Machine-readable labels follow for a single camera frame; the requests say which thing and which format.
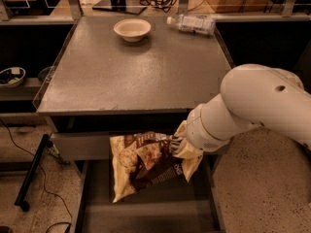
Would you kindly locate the black monitor stand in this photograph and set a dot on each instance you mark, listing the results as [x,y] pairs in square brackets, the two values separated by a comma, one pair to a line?
[132,7]

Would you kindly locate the white paper bowl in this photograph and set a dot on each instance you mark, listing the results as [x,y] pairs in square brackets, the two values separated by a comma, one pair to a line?
[132,30]

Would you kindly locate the white bowl with items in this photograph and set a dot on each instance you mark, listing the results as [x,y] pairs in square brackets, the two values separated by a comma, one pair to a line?
[12,77]

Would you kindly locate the clear plastic water bottle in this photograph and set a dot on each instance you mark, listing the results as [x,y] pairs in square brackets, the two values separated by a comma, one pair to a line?
[203,25]

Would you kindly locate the grey top drawer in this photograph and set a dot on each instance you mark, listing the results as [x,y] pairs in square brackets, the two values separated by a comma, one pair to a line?
[84,145]

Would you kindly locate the dark round bowl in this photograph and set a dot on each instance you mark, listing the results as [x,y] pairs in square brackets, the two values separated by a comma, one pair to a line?
[43,73]

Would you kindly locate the brown chip bag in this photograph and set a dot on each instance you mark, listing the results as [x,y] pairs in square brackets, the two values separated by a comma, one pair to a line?
[143,160]

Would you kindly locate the grey open middle drawer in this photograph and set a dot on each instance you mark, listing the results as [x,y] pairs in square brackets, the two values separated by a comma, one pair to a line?
[175,206]

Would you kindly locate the grey drawer cabinet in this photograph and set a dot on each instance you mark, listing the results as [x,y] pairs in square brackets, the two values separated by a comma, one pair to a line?
[102,83]

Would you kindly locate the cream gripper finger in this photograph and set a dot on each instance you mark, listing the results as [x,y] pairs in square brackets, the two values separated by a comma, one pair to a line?
[181,130]
[191,158]

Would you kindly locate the black bar on floor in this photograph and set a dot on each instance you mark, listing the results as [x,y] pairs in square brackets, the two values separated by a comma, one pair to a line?
[20,201]

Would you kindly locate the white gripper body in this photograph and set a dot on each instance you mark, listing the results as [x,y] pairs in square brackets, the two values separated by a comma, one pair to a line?
[195,130]

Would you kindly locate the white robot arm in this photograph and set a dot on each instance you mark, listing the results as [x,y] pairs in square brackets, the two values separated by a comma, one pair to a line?
[251,96]

